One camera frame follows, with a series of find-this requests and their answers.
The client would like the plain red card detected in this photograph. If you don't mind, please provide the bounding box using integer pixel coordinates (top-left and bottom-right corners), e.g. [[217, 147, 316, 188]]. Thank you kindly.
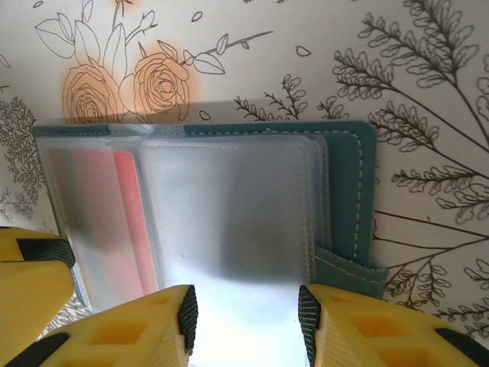
[[49, 148, 160, 303]]

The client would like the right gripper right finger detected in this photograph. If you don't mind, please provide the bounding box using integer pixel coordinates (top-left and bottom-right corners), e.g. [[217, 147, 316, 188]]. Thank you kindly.
[[297, 282, 482, 367]]

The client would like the floral tablecloth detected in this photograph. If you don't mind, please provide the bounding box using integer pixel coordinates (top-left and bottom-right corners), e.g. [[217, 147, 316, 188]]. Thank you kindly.
[[0, 0, 489, 345]]

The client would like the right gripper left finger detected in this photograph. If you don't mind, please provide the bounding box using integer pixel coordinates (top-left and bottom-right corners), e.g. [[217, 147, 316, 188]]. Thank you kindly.
[[7, 284, 200, 367]]

